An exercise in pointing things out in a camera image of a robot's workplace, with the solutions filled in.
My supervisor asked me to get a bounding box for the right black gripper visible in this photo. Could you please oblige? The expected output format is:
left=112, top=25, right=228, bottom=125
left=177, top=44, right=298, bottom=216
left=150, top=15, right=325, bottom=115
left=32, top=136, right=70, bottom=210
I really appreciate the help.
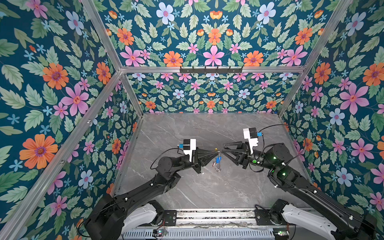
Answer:
left=224, top=142, right=277, bottom=173

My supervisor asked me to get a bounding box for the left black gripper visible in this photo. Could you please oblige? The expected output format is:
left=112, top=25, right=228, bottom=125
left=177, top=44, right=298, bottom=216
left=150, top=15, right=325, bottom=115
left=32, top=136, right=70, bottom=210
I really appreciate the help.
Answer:
left=174, top=145, right=218, bottom=176

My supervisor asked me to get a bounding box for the blue capped key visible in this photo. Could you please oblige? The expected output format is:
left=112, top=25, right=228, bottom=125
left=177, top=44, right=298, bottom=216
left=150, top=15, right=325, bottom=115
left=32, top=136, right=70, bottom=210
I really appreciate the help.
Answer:
left=215, top=156, right=222, bottom=165

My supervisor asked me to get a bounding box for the silver keyring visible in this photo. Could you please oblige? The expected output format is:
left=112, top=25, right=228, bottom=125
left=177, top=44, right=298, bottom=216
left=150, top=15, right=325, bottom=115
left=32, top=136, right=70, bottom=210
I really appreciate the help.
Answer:
left=215, top=152, right=222, bottom=172

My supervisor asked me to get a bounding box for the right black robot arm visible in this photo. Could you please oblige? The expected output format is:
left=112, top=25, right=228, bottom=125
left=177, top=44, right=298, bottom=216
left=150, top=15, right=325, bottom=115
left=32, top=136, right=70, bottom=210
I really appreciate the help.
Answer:
left=222, top=142, right=377, bottom=240

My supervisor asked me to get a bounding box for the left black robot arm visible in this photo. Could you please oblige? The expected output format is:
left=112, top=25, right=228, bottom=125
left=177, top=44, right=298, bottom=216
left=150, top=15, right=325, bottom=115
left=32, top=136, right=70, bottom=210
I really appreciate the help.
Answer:
left=83, top=148, right=219, bottom=240

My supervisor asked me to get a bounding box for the left small circuit board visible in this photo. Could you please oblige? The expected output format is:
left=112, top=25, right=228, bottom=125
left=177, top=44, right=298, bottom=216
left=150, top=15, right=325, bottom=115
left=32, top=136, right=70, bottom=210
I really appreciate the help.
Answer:
left=152, top=229, right=168, bottom=239

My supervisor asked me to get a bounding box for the small circuit board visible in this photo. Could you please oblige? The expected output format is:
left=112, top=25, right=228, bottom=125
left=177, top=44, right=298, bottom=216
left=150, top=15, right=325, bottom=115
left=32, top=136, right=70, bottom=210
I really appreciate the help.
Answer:
left=273, top=229, right=290, bottom=240
left=152, top=229, right=168, bottom=239

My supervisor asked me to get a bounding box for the right small circuit board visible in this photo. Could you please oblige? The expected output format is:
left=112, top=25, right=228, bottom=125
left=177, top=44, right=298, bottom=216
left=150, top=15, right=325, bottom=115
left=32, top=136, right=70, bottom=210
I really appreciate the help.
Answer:
left=273, top=229, right=290, bottom=240

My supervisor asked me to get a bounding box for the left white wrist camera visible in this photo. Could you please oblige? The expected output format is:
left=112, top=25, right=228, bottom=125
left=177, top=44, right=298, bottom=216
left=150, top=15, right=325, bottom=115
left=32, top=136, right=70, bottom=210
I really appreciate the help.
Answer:
left=178, top=139, right=197, bottom=163

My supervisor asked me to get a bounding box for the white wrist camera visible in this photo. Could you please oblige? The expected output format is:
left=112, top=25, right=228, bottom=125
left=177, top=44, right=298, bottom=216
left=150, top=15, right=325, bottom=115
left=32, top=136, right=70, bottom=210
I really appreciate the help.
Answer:
left=178, top=139, right=197, bottom=163
left=243, top=128, right=263, bottom=154

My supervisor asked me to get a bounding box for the right camera cable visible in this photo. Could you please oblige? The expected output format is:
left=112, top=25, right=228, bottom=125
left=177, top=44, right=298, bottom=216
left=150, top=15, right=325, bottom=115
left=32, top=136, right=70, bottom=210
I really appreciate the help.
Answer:
left=257, top=123, right=304, bottom=157

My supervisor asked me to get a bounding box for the camera cable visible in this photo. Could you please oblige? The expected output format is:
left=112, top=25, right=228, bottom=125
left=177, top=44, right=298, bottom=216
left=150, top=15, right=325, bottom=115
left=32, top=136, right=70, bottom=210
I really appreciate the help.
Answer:
left=257, top=123, right=304, bottom=157
left=149, top=147, right=184, bottom=170

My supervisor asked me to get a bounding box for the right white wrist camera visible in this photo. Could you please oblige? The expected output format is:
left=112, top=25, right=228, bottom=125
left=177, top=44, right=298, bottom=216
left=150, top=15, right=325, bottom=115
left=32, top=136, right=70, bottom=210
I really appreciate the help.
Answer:
left=243, top=128, right=263, bottom=154

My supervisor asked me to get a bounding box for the left camera cable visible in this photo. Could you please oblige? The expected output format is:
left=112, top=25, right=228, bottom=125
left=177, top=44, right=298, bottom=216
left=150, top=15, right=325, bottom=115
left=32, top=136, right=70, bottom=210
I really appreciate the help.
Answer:
left=149, top=147, right=184, bottom=170

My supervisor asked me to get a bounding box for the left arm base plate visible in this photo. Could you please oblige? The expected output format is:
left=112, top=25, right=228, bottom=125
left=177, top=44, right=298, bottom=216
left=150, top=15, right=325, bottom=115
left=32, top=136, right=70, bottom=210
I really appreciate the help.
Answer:
left=151, top=210, right=178, bottom=227

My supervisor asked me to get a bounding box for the aluminium front rail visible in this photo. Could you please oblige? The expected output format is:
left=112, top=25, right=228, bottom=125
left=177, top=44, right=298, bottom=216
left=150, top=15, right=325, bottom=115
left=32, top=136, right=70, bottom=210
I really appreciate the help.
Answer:
left=92, top=207, right=340, bottom=230

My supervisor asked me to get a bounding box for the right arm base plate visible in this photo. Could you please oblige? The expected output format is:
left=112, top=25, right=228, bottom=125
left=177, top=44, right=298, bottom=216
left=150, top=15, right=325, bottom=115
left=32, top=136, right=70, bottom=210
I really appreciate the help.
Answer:
left=254, top=209, right=283, bottom=226

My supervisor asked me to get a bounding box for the black hook rail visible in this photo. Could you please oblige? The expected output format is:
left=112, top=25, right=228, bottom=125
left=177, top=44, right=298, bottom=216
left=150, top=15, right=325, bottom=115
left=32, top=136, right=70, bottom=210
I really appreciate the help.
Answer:
left=179, top=66, right=243, bottom=75

